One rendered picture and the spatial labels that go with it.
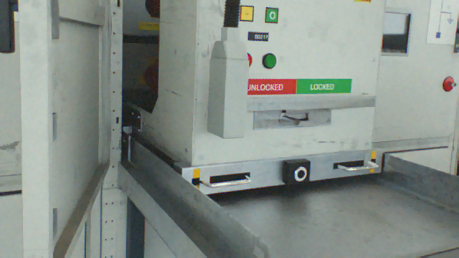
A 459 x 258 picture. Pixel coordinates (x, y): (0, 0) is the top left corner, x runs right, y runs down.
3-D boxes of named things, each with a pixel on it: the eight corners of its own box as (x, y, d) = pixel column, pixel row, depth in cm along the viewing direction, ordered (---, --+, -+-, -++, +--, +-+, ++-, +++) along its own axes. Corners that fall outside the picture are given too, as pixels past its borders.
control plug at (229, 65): (246, 137, 80) (251, 41, 78) (222, 140, 78) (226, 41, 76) (226, 130, 87) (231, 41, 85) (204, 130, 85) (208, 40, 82)
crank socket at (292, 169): (311, 183, 98) (313, 161, 97) (289, 185, 95) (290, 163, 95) (303, 179, 100) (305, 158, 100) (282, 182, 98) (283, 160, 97)
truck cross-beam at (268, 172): (381, 172, 111) (383, 149, 110) (181, 198, 87) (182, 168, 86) (366, 167, 116) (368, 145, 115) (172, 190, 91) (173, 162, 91)
